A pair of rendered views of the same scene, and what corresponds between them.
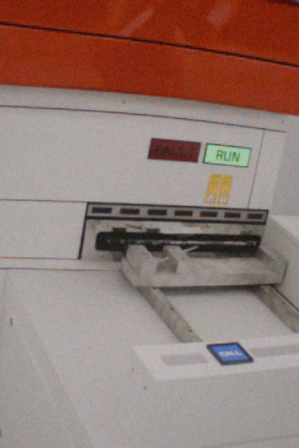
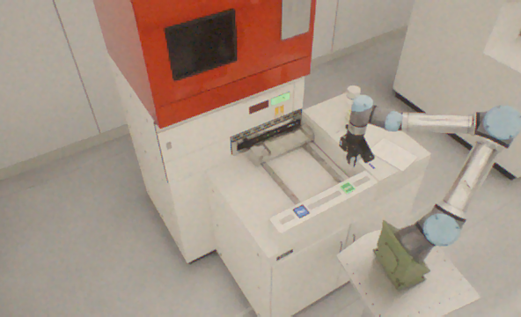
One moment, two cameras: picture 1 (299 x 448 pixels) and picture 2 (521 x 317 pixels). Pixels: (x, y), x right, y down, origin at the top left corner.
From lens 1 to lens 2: 103 cm
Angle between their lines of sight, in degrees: 25
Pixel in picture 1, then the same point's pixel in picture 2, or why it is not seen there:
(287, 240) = (312, 123)
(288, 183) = not seen: hidden behind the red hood
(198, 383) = (293, 228)
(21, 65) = (191, 110)
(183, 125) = (260, 97)
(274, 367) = (318, 213)
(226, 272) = (289, 145)
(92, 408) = (259, 235)
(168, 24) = (245, 70)
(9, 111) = (190, 122)
